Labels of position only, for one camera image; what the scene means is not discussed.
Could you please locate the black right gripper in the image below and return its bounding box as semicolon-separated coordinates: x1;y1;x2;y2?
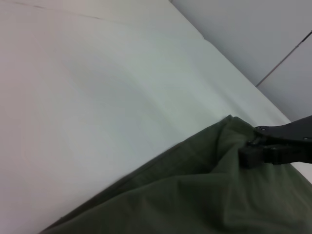
238;116;312;169

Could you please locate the dark green FREE t-shirt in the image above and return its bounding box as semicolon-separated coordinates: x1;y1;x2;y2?
39;114;312;234

